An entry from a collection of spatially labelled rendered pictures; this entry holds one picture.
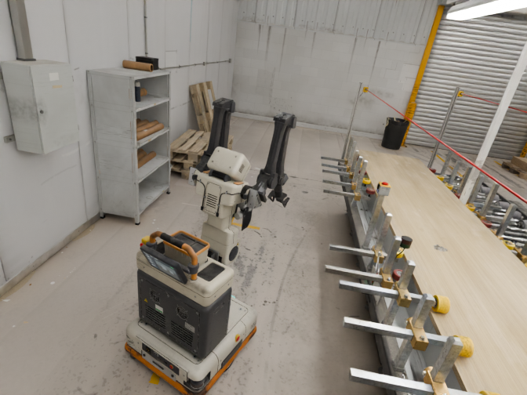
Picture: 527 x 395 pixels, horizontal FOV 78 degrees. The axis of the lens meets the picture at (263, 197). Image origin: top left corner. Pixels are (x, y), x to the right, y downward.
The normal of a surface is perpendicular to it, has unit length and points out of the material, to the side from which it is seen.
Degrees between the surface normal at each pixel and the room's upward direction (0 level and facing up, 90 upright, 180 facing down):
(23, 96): 90
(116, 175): 90
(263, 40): 90
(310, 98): 90
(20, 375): 0
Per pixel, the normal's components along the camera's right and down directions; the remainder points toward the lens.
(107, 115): -0.13, 0.40
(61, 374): 0.13, -0.90
